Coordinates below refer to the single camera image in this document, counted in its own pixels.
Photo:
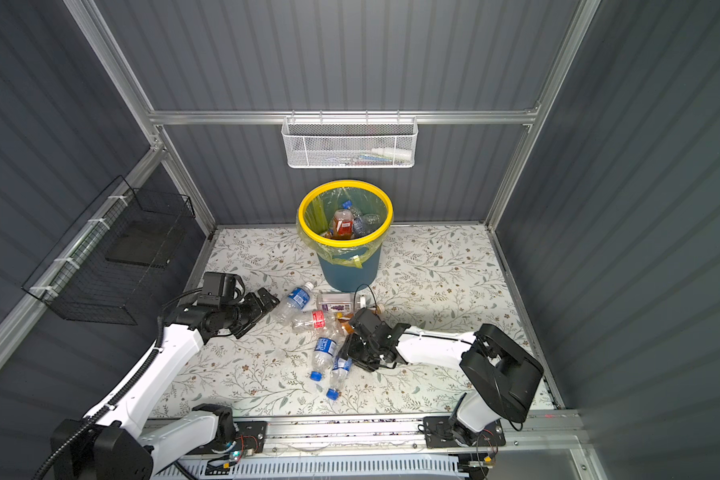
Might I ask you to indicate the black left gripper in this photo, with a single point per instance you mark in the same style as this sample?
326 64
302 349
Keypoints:
267 305

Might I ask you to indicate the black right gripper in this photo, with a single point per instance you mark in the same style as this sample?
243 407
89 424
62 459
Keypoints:
349 348

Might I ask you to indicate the clear unlabeled bottle white cap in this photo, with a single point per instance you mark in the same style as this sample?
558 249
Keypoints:
372 221

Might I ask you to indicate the orange juice bottle red label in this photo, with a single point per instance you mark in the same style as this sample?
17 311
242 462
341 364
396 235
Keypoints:
342 224

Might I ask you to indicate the pepsi label bottle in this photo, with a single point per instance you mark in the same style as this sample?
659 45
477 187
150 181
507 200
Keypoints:
338 377
323 355
358 223

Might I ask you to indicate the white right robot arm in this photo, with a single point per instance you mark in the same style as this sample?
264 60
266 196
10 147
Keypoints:
504 377

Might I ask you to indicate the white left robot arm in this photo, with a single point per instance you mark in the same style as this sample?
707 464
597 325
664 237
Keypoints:
109 441

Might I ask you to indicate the teal ribbed waste bin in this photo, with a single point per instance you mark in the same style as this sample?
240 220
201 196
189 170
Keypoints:
346 279

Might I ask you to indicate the yellow bin liner bag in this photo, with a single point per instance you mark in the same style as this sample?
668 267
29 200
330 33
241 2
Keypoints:
317 208

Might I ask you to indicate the blue label clear bottle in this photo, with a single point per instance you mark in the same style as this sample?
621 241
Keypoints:
294 303

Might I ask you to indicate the red label clear bottle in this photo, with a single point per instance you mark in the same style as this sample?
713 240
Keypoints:
315 321

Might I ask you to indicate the white spray bottle in basket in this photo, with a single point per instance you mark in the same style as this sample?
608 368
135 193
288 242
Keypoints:
396 155

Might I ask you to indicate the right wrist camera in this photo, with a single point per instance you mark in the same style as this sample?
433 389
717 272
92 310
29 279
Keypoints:
365 322

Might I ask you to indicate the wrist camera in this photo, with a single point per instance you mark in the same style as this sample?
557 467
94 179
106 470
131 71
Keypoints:
221 289
365 322

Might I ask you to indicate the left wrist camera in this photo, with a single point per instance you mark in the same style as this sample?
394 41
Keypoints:
221 289

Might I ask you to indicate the black wire wall basket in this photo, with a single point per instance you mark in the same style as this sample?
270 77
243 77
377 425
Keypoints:
110 271

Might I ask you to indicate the white wire wall basket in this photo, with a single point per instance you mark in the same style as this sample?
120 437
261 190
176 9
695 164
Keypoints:
334 143

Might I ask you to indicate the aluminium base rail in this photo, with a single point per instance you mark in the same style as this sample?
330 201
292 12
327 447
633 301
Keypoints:
550 445

